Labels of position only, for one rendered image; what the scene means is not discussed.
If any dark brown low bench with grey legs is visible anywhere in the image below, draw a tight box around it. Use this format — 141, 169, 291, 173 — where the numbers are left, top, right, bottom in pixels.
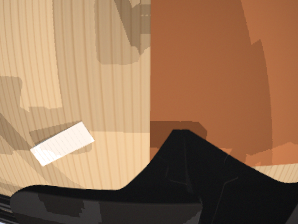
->
150, 0, 298, 167

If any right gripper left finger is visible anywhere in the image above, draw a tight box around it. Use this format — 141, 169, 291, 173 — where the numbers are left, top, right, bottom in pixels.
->
10, 129, 202, 224

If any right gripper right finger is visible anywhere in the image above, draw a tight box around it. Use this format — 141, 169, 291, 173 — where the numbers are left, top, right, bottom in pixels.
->
181, 129, 298, 224

